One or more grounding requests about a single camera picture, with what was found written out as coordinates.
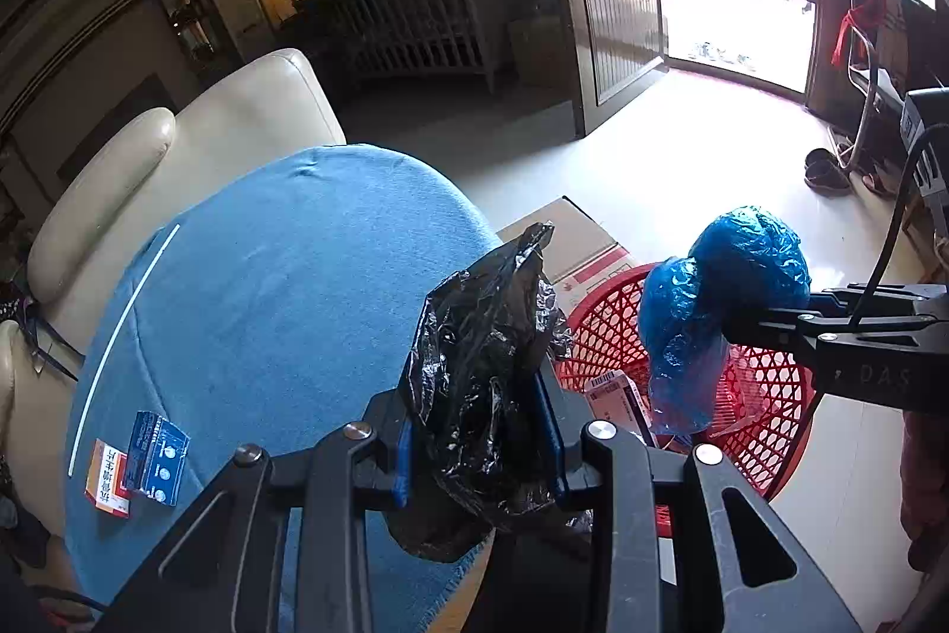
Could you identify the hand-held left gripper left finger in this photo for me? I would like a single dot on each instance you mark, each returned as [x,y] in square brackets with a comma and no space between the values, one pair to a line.
[401,459]

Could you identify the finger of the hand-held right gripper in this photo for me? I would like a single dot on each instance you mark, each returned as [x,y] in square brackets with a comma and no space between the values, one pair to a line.
[890,295]
[771,327]

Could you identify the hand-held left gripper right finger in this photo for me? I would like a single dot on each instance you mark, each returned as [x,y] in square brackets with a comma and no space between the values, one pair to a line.
[554,455]

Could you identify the red mesh basket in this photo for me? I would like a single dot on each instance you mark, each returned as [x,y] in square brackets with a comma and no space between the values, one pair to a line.
[764,396]

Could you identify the blue plastic bag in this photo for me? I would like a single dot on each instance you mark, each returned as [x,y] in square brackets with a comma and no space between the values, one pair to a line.
[741,262]

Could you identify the black plastic bag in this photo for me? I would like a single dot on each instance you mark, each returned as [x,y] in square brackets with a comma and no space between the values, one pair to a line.
[474,396]

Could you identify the person's right forearm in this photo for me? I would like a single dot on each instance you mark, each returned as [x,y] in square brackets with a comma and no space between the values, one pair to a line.
[927,492]

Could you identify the white pink small box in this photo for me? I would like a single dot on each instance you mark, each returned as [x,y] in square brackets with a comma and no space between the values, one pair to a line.
[619,407]

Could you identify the red sandal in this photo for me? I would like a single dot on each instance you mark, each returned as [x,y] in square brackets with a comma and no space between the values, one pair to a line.
[881,186]

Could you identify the dark brown shoe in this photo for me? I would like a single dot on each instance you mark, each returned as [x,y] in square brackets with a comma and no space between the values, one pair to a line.
[827,182]
[823,160]

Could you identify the cardboard box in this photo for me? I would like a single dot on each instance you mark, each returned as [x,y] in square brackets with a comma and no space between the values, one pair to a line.
[571,240]

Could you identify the blue tablecloth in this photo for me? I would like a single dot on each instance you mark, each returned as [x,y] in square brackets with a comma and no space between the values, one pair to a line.
[282,277]

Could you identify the blue medicine box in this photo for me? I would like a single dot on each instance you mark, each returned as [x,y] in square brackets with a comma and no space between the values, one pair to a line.
[159,459]

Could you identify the red white medicine box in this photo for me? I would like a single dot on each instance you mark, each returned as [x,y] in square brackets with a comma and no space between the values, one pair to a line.
[110,481]

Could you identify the white thin stick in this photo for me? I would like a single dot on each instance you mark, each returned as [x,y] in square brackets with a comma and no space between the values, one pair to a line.
[122,336]

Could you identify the brown wooden door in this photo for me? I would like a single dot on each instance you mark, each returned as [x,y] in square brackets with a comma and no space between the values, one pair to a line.
[615,10]

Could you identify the beige leather sofa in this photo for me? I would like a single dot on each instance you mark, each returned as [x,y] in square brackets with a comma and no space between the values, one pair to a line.
[245,106]

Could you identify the black white patterned cushion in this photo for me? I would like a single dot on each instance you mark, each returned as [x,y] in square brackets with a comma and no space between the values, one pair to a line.
[11,309]

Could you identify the slatted crib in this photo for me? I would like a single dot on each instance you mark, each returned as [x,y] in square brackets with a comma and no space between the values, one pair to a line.
[415,25]

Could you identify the white tall appliance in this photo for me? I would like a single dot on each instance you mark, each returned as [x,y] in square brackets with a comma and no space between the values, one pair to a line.
[239,17]

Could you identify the white metal frame stand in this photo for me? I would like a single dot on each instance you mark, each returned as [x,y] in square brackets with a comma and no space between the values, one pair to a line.
[871,99]

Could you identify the dark wooden wall cabinet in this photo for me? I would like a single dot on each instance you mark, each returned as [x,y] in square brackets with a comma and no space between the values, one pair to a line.
[89,69]

